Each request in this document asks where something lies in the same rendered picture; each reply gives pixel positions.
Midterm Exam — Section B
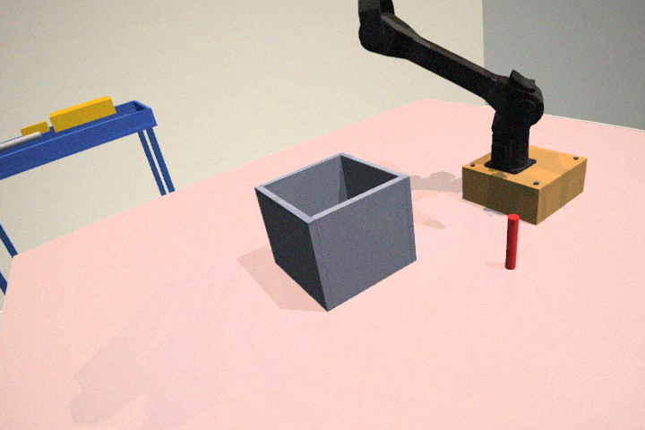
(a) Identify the red peg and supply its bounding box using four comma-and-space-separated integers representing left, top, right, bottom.
505, 214, 520, 270

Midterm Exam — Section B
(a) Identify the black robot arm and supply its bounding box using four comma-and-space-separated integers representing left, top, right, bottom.
357, 0, 544, 175

